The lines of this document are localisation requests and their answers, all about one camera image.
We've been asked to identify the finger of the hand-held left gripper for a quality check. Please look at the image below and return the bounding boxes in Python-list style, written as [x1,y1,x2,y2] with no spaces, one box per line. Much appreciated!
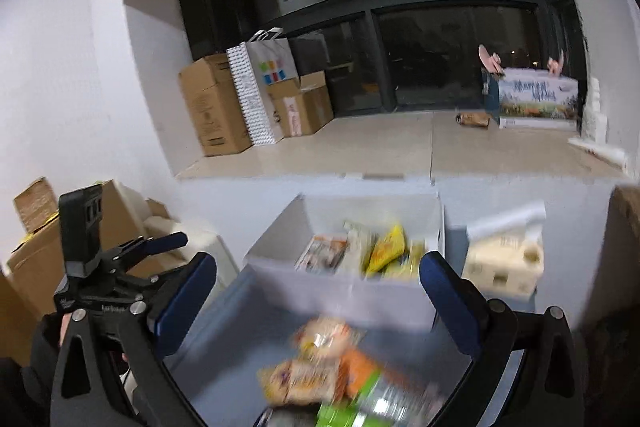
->
[103,232,189,277]

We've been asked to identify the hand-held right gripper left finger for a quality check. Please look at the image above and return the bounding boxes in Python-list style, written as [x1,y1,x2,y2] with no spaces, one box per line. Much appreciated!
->
[49,251,219,427]

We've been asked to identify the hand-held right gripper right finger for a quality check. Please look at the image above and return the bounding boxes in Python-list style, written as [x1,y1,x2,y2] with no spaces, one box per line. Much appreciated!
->
[419,251,587,427]

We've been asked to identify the white storage box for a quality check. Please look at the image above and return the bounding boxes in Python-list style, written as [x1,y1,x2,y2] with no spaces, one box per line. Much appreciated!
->
[244,192,447,330]

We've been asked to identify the orange snack packet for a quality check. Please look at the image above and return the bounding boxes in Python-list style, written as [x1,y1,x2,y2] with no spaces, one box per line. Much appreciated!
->
[341,349,403,402]

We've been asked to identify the round bread snack packet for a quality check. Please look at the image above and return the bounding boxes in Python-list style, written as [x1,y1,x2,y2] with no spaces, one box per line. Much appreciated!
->
[294,318,367,359]

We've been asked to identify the beige biscuit snack packet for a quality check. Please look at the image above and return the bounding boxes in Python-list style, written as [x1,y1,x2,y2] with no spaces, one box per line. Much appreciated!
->
[257,358,347,409]

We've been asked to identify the person's left forearm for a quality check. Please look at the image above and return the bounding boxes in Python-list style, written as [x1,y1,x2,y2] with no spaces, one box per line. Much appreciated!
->
[0,313,62,427]

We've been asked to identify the large open cardboard box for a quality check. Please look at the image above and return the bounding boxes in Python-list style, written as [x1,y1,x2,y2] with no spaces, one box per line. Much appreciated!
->
[0,177,172,370]

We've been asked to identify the yellow green snack packet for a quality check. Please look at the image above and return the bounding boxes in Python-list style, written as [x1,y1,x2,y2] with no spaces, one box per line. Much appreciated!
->
[384,241,427,282]

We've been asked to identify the beige carton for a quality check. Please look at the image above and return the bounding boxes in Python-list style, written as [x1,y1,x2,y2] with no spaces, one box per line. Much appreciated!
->
[461,232,546,299]

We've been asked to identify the white paper roll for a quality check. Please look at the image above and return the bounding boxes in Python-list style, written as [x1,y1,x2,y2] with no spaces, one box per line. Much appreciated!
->
[466,200,547,242]

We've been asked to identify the red and white snack packet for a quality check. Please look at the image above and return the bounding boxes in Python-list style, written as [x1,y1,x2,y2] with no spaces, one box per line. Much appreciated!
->
[294,234,349,274]

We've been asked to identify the tall cardboard box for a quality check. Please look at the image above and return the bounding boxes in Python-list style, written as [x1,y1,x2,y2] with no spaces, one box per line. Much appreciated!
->
[179,53,252,157]

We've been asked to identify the white paper bag coloured squares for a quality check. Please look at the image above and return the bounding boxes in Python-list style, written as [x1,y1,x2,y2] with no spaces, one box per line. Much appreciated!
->
[225,28,302,147]

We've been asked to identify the small brown packet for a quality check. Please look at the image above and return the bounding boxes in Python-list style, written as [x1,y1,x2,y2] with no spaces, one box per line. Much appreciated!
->
[454,111,492,128]

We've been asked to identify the cardboard box with label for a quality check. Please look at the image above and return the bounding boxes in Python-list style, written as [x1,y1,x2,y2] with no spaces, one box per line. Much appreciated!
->
[267,71,335,138]

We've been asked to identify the flower printed box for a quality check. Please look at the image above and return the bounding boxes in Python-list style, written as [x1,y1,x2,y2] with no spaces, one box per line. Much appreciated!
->
[498,68,582,131]

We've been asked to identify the dark glass window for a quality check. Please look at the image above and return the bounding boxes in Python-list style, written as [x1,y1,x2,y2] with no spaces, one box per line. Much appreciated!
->
[169,0,588,118]

